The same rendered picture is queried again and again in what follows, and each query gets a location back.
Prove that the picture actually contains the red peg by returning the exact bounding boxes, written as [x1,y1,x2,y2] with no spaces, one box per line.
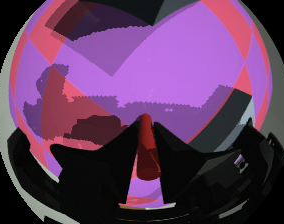
[137,113,162,181]

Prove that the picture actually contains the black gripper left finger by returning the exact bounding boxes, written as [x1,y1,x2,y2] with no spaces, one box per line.
[49,120,141,204]

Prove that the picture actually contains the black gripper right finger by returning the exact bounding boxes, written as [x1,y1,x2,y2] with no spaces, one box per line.
[153,121,242,204]

